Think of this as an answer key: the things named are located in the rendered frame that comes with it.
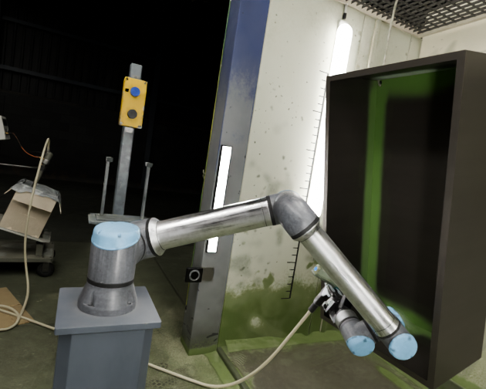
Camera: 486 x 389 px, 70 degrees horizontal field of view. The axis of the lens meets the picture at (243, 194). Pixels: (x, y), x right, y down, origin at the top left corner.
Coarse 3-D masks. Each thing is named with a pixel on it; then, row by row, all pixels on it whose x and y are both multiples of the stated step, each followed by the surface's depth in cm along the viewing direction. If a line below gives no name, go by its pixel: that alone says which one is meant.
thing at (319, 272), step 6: (312, 270) 157; (318, 270) 153; (318, 276) 154; (324, 276) 153; (324, 282) 160; (330, 282) 155; (324, 288) 159; (318, 294) 161; (318, 300) 159; (324, 300) 159; (312, 306) 160; (318, 306) 160; (312, 312) 160
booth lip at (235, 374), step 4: (220, 348) 213; (220, 352) 209; (220, 356) 208; (224, 356) 205; (224, 360) 202; (228, 360) 201; (228, 364) 198; (232, 364) 198; (228, 368) 197; (232, 368) 194; (232, 372) 192; (236, 372) 191; (232, 376) 191; (236, 376) 188; (240, 376) 188; (236, 380) 187; (240, 384) 183; (244, 384) 181; (244, 388) 179; (248, 388) 179
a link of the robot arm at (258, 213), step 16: (224, 208) 128; (240, 208) 126; (256, 208) 125; (272, 208) 124; (144, 224) 128; (160, 224) 129; (176, 224) 128; (192, 224) 127; (208, 224) 126; (224, 224) 125; (240, 224) 125; (256, 224) 126; (272, 224) 126; (144, 240) 125; (160, 240) 128; (176, 240) 128; (192, 240) 128; (144, 256) 128
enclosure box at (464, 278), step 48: (336, 96) 161; (384, 96) 171; (432, 96) 151; (480, 96) 114; (336, 144) 166; (384, 144) 174; (432, 144) 153; (480, 144) 118; (336, 192) 171; (384, 192) 177; (432, 192) 156; (480, 192) 123; (336, 240) 176; (384, 240) 181; (432, 240) 158; (480, 240) 129; (384, 288) 184; (432, 288) 161; (480, 288) 135; (432, 336) 126; (480, 336) 142; (432, 384) 128
